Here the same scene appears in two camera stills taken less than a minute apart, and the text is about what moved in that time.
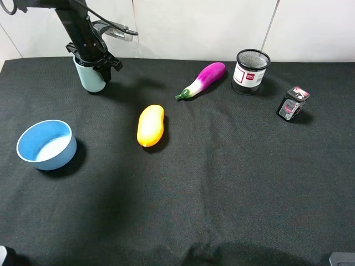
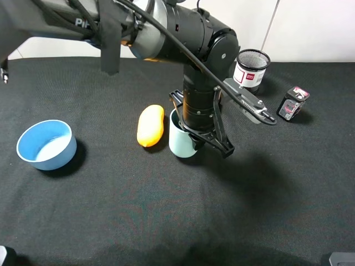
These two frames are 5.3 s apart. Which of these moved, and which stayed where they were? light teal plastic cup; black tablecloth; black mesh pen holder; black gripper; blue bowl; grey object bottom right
Moved: black gripper; light teal plastic cup
Stayed: black mesh pen holder; grey object bottom right; blue bowl; black tablecloth
